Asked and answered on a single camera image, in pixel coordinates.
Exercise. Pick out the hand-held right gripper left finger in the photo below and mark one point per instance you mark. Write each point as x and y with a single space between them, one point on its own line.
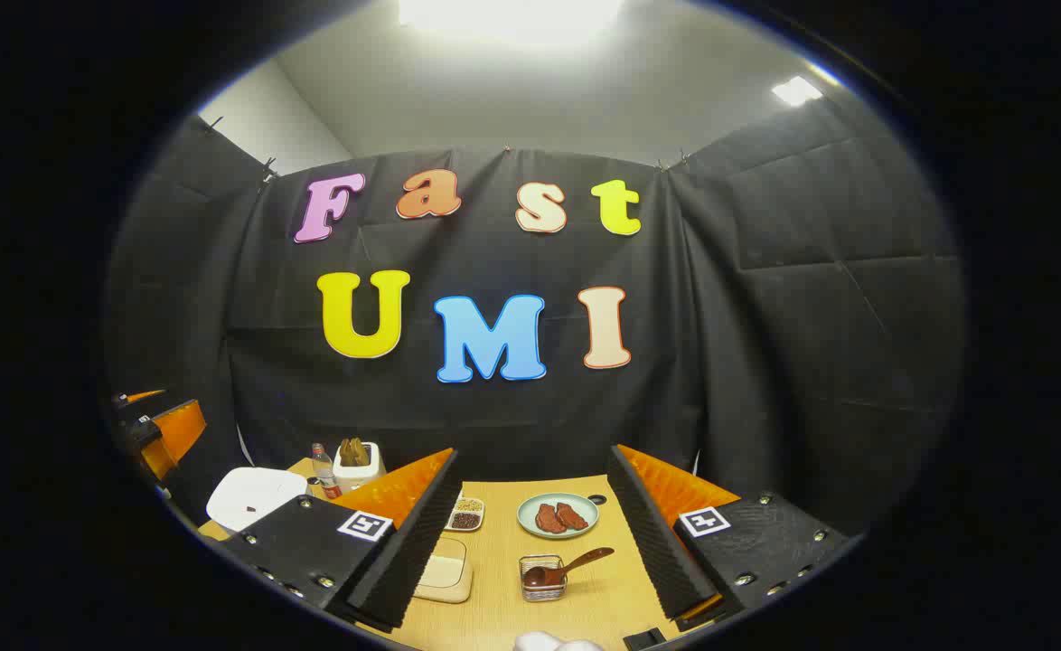
413 542

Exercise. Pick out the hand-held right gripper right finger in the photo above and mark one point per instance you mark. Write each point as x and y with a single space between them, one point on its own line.
652 542

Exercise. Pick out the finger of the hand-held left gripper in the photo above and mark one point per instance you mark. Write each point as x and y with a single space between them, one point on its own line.
144 396
180 434

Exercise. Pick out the cream tray of rice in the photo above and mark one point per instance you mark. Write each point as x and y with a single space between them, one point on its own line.
445 574

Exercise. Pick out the brown wooden spoon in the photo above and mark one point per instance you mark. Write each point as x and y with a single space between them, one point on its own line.
576 562

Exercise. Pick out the white rice cooker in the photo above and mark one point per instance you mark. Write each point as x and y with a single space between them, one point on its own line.
250 493

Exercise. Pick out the white divided grain dish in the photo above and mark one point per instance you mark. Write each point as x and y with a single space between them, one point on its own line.
467 515

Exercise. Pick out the white toaster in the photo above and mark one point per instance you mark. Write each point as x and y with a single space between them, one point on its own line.
361 477

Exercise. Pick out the brown meat slice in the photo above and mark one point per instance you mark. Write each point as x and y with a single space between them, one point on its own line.
549 519
572 515

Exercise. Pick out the brown toast slices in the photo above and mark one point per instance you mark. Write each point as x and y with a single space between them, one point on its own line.
354 452

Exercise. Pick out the clear plastic water bottle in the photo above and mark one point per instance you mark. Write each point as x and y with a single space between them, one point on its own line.
324 475

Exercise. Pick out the pale green plate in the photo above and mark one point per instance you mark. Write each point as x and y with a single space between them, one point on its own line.
530 506

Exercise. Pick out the black backdrop cloth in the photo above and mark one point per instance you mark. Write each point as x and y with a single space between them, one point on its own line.
765 362

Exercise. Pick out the small ceiling light panel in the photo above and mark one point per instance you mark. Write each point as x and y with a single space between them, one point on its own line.
796 90

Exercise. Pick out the large ceiling light panel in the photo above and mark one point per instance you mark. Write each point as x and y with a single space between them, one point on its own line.
512 16

